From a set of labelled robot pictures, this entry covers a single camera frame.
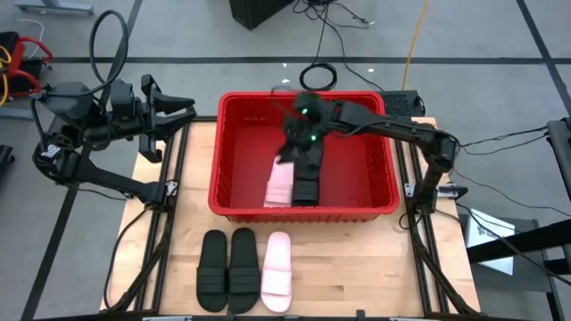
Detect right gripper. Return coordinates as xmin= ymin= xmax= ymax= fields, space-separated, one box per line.
xmin=276 ymin=92 xmax=345 ymax=173

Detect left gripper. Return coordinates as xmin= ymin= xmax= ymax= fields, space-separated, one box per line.
xmin=109 ymin=74 xmax=198 ymax=164

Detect pink slide sandal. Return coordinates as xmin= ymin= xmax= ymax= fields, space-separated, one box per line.
xmin=260 ymin=230 xmax=294 ymax=314
xmin=262 ymin=155 xmax=296 ymax=209

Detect red plastic bin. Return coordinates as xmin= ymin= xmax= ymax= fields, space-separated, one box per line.
xmin=207 ymin=90 xmax=401 ymax=224

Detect black perforated box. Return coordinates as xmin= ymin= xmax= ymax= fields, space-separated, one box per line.
xmin=382 ymin=90 xmax=427 ymax=118

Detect black floor box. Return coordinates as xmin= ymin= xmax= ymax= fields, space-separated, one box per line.
xmin=228 ymin=0 xmax=295 ymax=30

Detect grey floor plate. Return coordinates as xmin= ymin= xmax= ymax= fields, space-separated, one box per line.
xmin=0 ymin=106 xmax=37 ymax=121

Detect grey stand foot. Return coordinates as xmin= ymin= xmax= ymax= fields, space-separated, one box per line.
xmin=12 ymin=0 xmax=95 ymax=17

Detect red and black cart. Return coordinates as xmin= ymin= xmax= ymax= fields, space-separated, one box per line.
xmin=0 ymin=30 xmax=54 ymax=100

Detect white paper sign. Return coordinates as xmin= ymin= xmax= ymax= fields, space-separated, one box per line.
xmin=465 ymin=208 xmax=517 ymax=276

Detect black bar stand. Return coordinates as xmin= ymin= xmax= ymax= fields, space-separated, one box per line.
xmin=463 ymin=217 xmax=571 ymax=295

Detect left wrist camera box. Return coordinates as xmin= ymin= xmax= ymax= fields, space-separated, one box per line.
xmin=110 ymin=81 xmax=136 ymax=120

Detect coiled black floor cable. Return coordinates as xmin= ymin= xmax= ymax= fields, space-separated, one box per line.
xmin=292 ymin=0 xmax=338 ymax=92

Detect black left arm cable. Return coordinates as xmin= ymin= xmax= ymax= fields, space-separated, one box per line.
xmin=88 ymin=9 xmax=130 ymax=97

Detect long black floor cable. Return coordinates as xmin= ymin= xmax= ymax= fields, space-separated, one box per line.
xmin=320 ymin=8 xmax=385 ymax=93

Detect black aluminium frame rails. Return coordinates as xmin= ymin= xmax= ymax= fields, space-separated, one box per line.
xmin=101 ymin=116 xmax=200 ymax=313
xmin=392 ymin=116 xmax=482 ymax=316

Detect black base cable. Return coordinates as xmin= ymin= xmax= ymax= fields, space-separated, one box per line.
xmin=103 ymin=207 xmax=151 ymax=311

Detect yellow floor cable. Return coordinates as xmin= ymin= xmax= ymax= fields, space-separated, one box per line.
xmin=401 ymin=0 xmax=430 ymax=92

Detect thin black cable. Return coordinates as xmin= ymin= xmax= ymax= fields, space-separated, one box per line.
xmin=459 ymin=127 xmax=549 ymax=146
xmin=461 ymin=134 xmax=549 ymax=157

